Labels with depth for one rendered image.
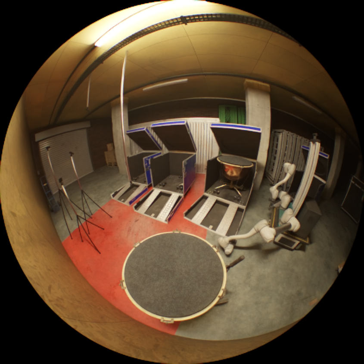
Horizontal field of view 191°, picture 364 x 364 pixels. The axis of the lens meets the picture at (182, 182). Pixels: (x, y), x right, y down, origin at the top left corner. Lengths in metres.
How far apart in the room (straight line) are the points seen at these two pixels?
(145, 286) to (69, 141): 6.67
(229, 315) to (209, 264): 1.01
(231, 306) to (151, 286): 1.12
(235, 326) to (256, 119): 3.92
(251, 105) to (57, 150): 7.81
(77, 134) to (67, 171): 2.01
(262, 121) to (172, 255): 3.33
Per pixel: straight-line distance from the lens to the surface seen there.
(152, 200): 2.56
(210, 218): 2.17
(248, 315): 1.74
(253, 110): 3.27
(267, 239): 1.41
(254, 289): 1.78
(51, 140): 6.66
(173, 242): 0.87
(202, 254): 0.82
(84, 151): 7.06
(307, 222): 2.12
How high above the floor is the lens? 1.54
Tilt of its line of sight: 26 degrees down
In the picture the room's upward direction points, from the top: 1 degrees counter-clockwise
